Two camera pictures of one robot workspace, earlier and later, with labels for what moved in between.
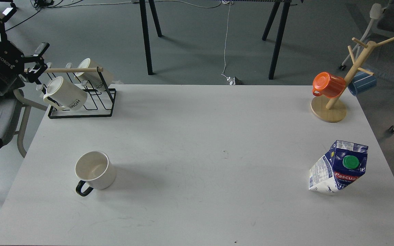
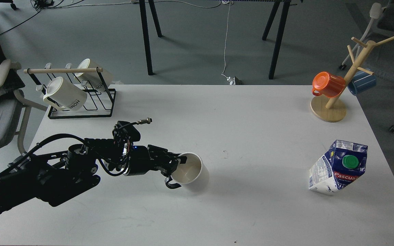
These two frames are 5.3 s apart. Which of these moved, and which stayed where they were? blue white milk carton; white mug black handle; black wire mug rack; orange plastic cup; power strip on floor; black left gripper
Moved: white mug black handle; black left gripper
Stayed: orange plastic cup; blue white milk carton; power strip on floor; black wire mug rack
